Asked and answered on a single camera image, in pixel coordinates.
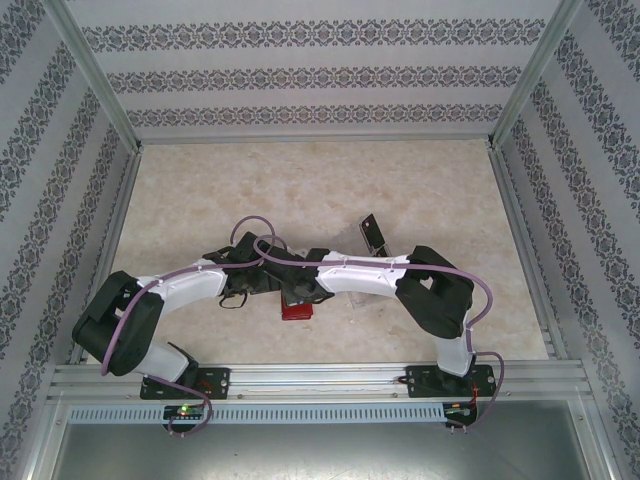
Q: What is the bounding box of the red leather card holder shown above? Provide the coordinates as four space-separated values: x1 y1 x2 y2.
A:
279 294 316 321

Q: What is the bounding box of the clear acrylic card stand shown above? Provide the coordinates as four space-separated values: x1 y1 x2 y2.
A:
339 213 396 310

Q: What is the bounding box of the black VIP card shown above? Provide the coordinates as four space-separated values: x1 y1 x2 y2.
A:
358 213 389 256

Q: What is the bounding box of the aluminium thin edge strip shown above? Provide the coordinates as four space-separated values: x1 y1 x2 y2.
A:
137 138 494 147

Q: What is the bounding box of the grey metal panel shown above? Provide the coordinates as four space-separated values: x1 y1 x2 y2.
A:
49 422 596 480

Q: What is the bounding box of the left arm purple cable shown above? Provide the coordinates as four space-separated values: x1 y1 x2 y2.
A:
99 215 277 437

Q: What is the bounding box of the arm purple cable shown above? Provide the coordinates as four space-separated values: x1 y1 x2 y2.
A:
99 215 277 437
253 234 508 437

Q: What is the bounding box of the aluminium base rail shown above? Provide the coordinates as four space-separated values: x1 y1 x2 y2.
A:
47 363 594 401

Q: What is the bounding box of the white slotted cable duct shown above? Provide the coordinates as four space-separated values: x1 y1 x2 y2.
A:
67 403 446 424

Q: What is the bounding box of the aluminium side rail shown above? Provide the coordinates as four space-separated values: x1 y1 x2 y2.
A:
67 147 144 365
487 144 571 361

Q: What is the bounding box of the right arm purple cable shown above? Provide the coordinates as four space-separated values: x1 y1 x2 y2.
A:
253 234 508 437

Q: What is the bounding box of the aluminium frame post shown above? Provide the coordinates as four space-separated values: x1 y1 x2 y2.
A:
42 0 146 153
484 0 587 150

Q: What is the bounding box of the aluminium frame bar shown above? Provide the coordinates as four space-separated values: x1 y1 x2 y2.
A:
19 394 69 480
569 397 621 480

